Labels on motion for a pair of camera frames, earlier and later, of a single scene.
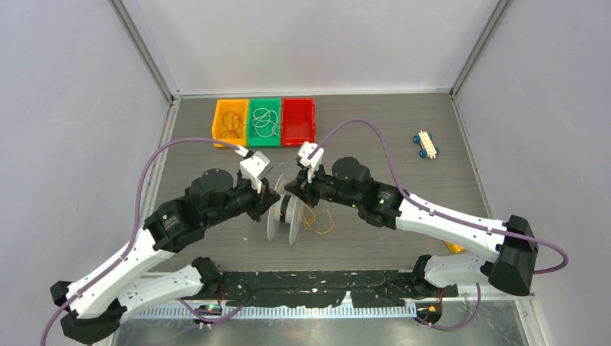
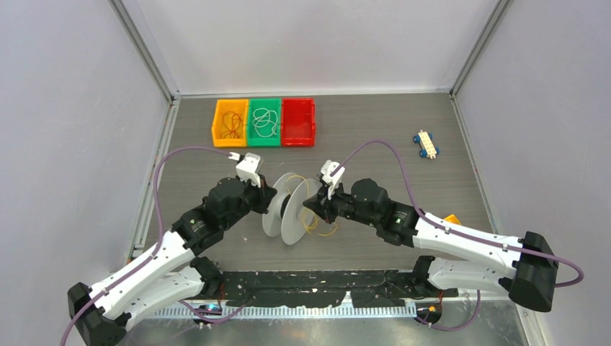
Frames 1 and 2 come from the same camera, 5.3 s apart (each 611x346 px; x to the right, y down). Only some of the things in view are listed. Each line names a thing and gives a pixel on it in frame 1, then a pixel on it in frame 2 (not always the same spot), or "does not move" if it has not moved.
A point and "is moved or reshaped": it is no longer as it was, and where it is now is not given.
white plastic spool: x=287 y=210 is moved or reshaped
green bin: x=264 y=122 does not move
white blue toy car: x=429 y=150 does not move
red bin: x=298 y=122 does not move
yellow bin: x=230 y=122 does not move
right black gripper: x=303 y=189 -> x=325 y=212
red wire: x=234 y=124 does not move
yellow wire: x=306 y=223 is moved or reshaped
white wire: x=265 y=122 does not move
